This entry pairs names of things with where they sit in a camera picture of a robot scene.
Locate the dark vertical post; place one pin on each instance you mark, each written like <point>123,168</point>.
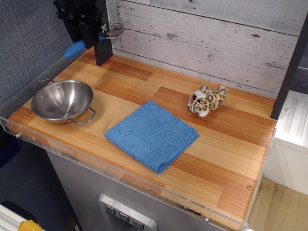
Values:
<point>291,70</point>
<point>103,49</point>

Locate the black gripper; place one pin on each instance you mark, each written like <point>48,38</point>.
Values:
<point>74,11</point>

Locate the blue handled metal spoon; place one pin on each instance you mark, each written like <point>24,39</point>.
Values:
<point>77,47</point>

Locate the leopard print plush toy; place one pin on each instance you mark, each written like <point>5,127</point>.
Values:
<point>203,101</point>

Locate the white side unit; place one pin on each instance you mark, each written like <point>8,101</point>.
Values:
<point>287,162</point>

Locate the yellow tape object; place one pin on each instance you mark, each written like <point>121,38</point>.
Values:
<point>29,225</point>

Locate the stainless steel bowl with handles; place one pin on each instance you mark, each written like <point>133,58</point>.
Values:
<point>63,102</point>

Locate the dark right vertical post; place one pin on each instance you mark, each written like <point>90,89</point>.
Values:
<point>291,70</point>

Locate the silver cabinet with dispenser panel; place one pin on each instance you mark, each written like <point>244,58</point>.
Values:
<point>106,199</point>

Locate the folded blue cloth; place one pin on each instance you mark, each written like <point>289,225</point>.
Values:
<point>152,136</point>

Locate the dark left vertical post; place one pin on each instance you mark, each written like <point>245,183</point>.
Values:
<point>103,49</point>

